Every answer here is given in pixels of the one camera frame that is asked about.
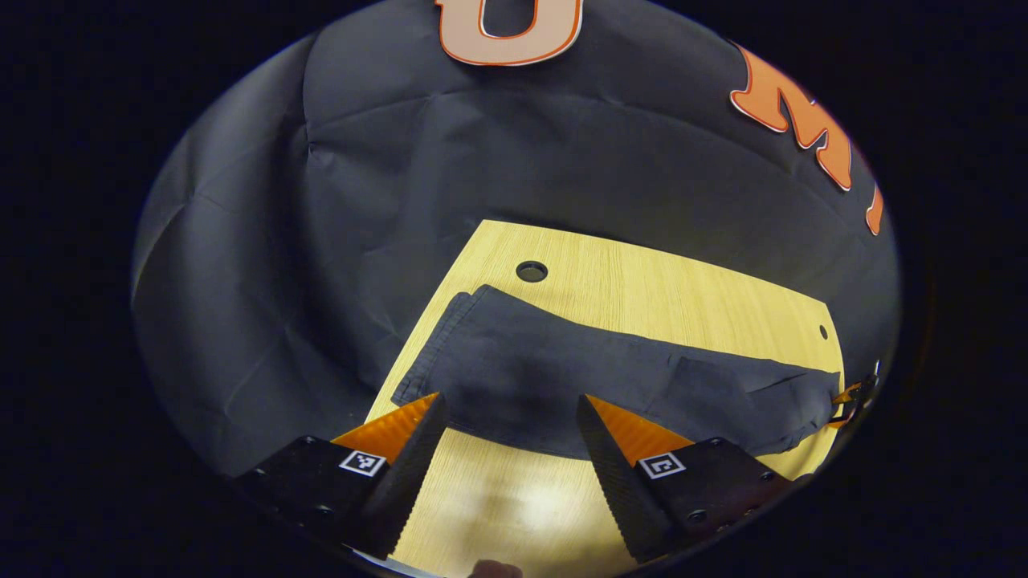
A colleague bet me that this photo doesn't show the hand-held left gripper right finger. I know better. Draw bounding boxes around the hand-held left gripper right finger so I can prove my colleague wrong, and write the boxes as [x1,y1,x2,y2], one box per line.
[575,393,812,564]

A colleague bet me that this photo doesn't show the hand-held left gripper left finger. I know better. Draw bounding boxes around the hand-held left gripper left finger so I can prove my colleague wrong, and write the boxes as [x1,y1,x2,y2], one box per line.
[233,392,449,561]

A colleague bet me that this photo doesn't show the dark grey jeans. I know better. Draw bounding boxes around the dark grey jeans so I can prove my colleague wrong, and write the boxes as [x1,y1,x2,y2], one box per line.
[391,284,844,461]

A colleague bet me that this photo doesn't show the black backdrop cloth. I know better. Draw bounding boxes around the black backdrop cloth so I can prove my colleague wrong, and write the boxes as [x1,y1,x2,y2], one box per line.
[131,0,900,482]

